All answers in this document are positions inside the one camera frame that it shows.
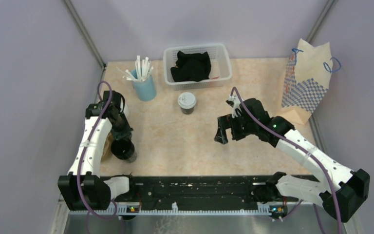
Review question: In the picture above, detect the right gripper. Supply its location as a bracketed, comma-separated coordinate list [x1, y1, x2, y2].
[215, 111, 258, 144]

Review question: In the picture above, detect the dark printed coffee cup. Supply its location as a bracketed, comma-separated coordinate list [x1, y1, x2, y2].
[181, 107, 194, 115]

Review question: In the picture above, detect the white coffee cup lid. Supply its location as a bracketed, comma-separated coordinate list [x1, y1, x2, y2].
[178, 92, 197, 109]

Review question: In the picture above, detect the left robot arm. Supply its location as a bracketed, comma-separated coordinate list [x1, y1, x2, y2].
[57, 91, 137, 211]

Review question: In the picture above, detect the checkered paper takeout bag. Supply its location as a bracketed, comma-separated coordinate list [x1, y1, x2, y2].
[277, 39, 341, 124]

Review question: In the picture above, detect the white lid stack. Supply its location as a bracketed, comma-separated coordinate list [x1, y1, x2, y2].
[121, 103, 130, 119]

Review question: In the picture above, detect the black paper cup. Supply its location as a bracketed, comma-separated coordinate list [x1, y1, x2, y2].
[110, 138, 137, 163]

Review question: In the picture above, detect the brown cardboard cup carrier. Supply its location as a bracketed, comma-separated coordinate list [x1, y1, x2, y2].
[101, 133, 113, 162]

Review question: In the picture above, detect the blue straw holder cup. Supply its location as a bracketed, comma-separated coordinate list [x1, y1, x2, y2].
[132, 75, 157, 101]

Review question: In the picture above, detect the white plastic basket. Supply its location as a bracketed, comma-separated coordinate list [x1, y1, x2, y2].
[163, 43, 232, 90]

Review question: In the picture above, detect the black cloth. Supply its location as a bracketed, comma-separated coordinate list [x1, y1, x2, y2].
[170, 51, 211, 82]

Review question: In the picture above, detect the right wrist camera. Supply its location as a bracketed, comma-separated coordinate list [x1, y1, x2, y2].
[226, 96, 242, 118]

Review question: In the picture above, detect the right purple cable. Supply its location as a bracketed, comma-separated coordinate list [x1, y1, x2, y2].
[230, 86, 344, 234]

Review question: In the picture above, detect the purple cable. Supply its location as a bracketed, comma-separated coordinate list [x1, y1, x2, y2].
[230, 86, 344, 234]
[76, 80, 126, 234]

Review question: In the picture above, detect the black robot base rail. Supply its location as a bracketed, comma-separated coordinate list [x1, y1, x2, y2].
[115, 175, 299, 217]

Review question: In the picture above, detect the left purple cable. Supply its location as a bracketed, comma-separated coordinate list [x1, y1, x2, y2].
[76, 80, 126, 234]

